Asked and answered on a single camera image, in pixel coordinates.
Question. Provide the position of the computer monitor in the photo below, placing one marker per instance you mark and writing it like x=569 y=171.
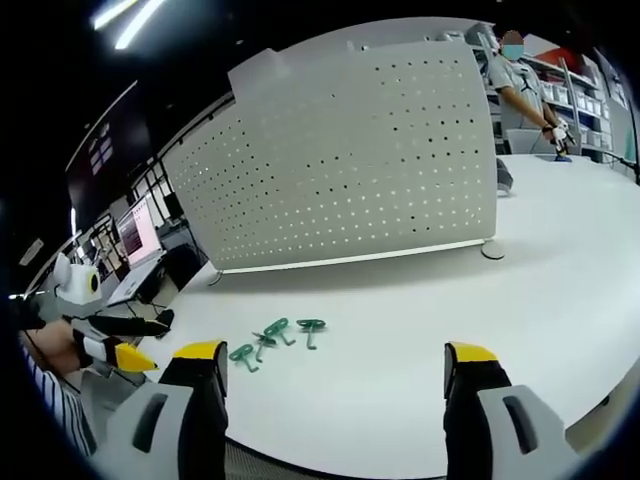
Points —
x=141 y=227

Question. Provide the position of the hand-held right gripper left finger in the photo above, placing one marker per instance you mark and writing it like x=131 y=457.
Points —
x=172 y=400

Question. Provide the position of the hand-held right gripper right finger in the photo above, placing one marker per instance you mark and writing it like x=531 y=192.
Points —
x=492 y=400

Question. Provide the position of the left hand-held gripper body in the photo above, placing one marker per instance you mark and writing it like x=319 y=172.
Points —
x=80 y=285

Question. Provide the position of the grey curved stand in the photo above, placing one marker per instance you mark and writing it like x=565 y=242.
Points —
x=504 y=177

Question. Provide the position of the person's left hand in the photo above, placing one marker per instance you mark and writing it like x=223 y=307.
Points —
x=57 y=347

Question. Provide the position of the ceiling light strip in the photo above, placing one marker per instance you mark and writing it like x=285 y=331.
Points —
x=140 y=27
x=117 y=12

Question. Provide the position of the white perforated mounting plate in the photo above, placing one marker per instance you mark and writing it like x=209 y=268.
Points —
x=340 y=165

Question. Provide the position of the green hook assembly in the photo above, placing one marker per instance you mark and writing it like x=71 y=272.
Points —
x=275 y=330
x=244 y=356
x=311 y=327

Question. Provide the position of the small blue object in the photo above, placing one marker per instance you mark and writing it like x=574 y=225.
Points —
x=561 y=159

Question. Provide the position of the open white laptop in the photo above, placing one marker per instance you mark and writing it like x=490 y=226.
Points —
x=132 y=285

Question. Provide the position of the storage shelf with bins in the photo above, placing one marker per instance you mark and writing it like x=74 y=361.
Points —
x=580 y=100

